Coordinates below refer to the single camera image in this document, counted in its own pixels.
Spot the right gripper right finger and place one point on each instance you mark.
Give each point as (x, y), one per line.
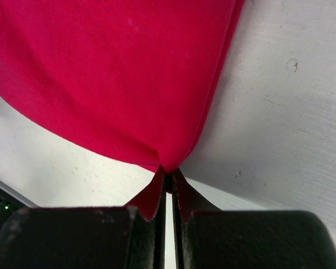
(186, 201)

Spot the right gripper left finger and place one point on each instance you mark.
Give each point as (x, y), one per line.
(148, 211)

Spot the red t shirt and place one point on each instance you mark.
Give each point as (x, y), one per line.
(130, 80)

